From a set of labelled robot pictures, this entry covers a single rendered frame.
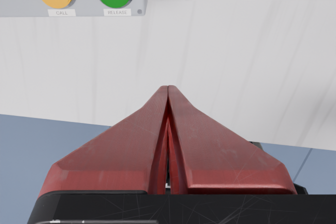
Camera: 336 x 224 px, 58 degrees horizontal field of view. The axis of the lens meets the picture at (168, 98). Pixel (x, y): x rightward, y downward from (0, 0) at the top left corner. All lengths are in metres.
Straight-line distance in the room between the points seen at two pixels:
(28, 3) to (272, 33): 0.37
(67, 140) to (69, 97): 1.30
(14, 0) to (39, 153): 1.65
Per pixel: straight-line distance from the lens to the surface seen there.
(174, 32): 0.51
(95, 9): 0.41
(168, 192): 1.05
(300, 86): 0.61
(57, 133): 1.88
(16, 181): 2.28
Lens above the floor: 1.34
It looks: 56 degrees down
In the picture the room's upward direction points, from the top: 180 degrees clockwise
